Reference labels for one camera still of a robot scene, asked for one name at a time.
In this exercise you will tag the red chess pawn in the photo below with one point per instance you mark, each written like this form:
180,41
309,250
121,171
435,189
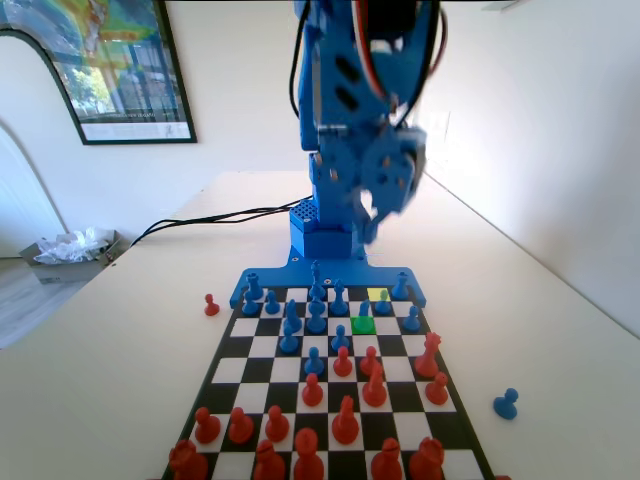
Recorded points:
276,429
206,430
211,307
369,361
437,392
342,366
241,430
312,395

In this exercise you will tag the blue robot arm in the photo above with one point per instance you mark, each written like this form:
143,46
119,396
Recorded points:
325,75

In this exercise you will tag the red chess bishop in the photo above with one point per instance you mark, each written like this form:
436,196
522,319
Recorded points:
269,465
387,462

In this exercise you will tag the black white chessboard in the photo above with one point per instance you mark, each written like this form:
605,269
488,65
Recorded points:
232,370

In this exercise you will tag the black framed poster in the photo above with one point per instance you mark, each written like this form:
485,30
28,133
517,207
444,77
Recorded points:
125,75

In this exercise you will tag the clear plastic wrap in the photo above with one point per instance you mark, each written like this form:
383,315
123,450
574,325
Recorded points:
70,247

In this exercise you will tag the cardboard box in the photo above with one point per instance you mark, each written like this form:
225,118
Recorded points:
60,272

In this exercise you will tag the white wall socket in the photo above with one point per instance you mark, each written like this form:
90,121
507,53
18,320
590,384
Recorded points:
444,131

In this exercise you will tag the blue base plate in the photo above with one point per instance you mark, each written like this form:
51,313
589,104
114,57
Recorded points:
280,275

